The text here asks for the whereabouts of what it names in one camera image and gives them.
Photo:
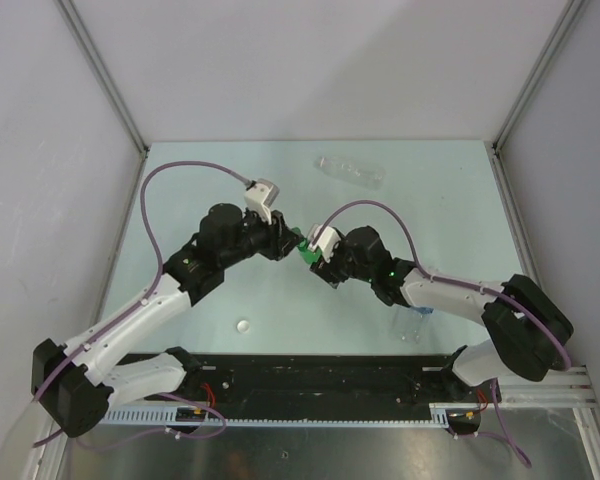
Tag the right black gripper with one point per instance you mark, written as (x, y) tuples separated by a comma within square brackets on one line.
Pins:
[(328, 271)]

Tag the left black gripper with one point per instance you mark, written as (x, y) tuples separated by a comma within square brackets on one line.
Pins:
[(273, 232)]

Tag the green plastic bottle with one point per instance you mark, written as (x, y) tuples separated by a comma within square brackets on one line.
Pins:
[(309, 256)]

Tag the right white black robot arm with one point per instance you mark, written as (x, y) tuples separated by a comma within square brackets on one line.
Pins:
[(527, 331)]

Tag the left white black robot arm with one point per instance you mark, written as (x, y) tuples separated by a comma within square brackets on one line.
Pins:
[(79, 381)]

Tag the clear bottle with blue label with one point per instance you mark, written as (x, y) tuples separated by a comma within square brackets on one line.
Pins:
[(409, 322)]

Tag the clear unlabelled plastic bottle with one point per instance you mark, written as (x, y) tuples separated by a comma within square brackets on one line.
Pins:
[(370, 177)]

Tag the white bottle cap front left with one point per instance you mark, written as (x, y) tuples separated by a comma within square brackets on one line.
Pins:
[(243, 326)]

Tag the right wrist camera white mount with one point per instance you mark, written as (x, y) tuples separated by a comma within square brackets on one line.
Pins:
[(323, 240)]

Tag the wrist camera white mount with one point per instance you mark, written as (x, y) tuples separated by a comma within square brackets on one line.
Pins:
[(323, 240), (259, 197)]

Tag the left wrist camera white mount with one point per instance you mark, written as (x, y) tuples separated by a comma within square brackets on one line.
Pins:
[(259, 197)]

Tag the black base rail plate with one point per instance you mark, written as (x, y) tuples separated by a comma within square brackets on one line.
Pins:
[(334, 384)]

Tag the grey slotted cable duct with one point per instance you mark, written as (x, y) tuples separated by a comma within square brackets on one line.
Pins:
[(174, 414)]

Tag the left aluminium frame post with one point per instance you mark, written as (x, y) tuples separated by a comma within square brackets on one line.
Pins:
[(94, 60)]

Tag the aluminium frame post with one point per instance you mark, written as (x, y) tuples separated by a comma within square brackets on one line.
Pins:
[(94, 60), (560, 33)]

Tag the right aluminium frame post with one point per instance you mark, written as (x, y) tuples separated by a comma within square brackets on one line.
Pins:
[(560, 33)]

